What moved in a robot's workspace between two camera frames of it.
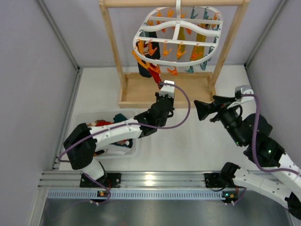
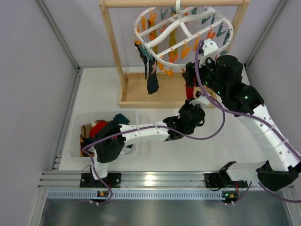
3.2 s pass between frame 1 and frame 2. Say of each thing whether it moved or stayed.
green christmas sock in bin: stayed
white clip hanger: moved
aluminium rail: stayed
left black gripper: moved
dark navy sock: moved
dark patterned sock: moved
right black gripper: moved
